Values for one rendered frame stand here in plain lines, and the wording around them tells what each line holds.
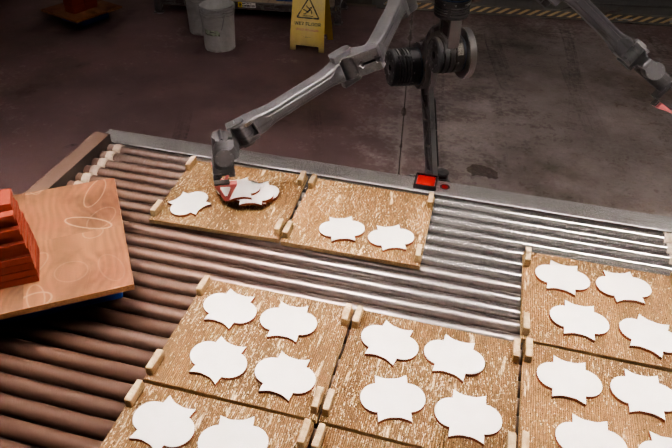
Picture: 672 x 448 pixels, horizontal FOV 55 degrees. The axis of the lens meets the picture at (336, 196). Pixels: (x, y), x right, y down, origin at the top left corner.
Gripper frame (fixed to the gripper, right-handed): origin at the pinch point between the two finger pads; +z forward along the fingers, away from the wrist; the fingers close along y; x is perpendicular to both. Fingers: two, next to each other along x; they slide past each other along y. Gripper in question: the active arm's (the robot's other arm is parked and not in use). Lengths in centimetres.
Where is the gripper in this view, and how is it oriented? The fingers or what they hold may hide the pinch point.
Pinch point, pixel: (225, 190)
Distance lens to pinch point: 202.9
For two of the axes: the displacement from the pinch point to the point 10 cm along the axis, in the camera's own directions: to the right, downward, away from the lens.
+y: -2.3, -5.6, 8.0
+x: -9.7, 1.1, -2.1
